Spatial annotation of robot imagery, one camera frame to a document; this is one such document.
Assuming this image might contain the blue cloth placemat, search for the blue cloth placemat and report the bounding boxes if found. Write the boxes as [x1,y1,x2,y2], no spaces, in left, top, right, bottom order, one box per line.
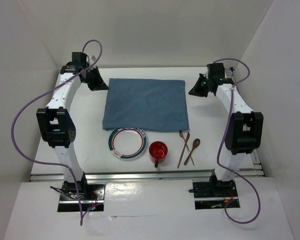
[102,78,190,133]

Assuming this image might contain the white plate green red rim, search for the white plate green red rim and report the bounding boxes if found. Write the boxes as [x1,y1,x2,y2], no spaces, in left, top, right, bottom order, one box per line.
[108,128,148,161]

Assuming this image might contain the red mug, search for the red mug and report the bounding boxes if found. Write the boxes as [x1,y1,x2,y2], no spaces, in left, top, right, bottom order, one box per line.
[148,141,168,168]

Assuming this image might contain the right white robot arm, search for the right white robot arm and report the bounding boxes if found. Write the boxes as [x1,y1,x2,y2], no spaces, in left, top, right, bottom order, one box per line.
[189,62,264,197]

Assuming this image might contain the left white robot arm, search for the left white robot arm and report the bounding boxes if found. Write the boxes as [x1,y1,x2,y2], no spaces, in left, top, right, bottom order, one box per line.
[36,52,109,200]

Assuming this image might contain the copper spoon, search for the copper spoon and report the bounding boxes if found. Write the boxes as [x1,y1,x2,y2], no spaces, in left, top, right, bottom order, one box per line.
[184,138,201,166]

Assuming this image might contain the aluminium rail right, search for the aluminium rail right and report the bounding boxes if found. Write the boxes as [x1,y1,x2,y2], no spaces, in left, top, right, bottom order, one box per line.
[225,67,262,171]

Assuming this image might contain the aluminium rail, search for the aluminium rail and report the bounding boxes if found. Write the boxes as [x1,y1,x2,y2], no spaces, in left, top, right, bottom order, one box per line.
[29,168,265,182]
[225,67,262,171]

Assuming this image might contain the aluminium rail front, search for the aluminium rail front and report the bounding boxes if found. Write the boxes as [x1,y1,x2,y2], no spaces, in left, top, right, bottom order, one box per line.
[29,168,265,182]

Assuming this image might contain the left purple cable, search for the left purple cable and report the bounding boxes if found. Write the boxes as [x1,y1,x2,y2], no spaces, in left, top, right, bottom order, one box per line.
[10,39,103,226]

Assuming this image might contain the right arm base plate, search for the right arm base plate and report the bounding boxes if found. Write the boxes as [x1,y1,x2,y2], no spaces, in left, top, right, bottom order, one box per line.
[188,179,240,210]

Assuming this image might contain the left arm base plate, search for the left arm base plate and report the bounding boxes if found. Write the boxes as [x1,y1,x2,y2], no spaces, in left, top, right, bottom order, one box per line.
[50,183,106,213]

